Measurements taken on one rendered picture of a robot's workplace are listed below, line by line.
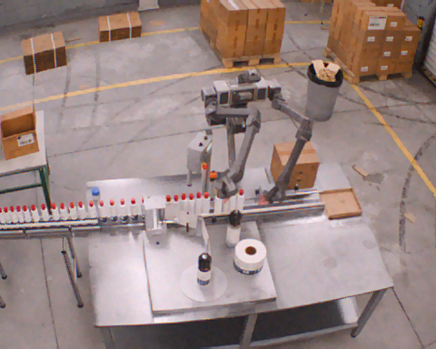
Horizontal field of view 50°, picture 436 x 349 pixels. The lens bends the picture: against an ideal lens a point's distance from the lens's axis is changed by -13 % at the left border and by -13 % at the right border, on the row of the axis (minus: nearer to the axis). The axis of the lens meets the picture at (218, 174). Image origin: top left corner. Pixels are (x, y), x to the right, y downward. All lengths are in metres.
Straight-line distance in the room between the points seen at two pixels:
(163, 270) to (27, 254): 1.75
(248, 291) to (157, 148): 2.61
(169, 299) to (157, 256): 0.36
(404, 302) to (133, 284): 2.50
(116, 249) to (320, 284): 1.41
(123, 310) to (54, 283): 1.34
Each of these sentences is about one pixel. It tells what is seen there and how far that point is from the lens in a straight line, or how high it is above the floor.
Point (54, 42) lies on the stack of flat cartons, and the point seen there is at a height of 0.31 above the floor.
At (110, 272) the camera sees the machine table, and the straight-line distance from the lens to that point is 3.50.
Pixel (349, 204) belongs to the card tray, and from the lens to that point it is 4.09.
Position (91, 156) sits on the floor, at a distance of 5.56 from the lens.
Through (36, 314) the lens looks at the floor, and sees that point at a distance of 4.39.
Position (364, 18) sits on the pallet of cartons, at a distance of 6.68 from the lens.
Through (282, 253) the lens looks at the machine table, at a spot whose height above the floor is 0.83.
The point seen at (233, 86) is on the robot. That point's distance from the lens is 3.82.
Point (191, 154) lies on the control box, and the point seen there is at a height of 1.42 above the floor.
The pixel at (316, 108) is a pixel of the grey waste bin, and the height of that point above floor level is 0.18.
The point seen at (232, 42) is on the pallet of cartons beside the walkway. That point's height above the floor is 0.39.
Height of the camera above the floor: 3.66
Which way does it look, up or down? 44 degrees down
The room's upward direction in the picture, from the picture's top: 5 degrees clockwise
